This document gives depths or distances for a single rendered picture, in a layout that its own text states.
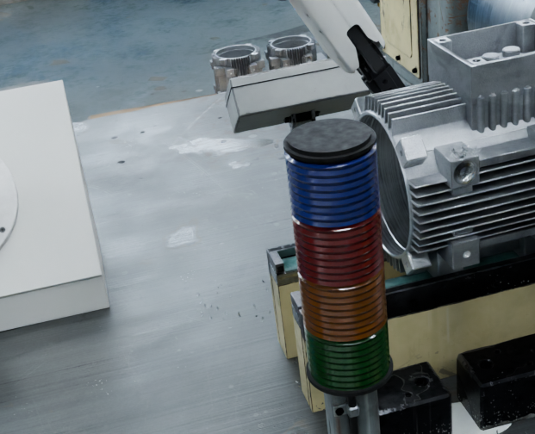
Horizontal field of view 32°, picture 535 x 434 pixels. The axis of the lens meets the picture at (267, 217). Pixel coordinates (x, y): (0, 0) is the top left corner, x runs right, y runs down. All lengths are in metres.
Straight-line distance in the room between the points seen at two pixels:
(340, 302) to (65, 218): 0.67
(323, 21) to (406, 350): 0.36
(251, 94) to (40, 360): 0.41
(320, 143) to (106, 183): 1.03
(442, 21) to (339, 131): 0.87
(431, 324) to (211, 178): 0.64
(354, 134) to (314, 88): 0.54
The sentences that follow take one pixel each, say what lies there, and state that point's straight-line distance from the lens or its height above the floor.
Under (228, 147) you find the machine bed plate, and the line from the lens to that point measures 1.65.
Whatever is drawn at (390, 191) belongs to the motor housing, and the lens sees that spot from 1.06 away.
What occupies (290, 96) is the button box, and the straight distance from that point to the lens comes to 1.12.
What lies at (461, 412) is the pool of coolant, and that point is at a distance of 1.01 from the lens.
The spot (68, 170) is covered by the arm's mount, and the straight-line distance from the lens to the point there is 1.27.
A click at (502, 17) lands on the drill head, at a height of 1.07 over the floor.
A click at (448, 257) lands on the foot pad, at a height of 0.96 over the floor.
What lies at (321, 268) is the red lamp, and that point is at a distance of 0.62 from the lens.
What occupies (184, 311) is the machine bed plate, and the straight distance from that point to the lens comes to 1.21.
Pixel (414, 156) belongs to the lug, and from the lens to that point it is 0.89.
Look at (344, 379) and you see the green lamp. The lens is 0.67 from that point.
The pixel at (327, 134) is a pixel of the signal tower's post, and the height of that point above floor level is 1.22.
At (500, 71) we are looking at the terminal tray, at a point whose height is 1.13.
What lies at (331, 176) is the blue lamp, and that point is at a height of 1.20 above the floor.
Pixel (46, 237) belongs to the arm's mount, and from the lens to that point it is 1.24.
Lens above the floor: 1.46
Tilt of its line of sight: 28 degrees down
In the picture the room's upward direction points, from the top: 7 degrees counter-clockwise
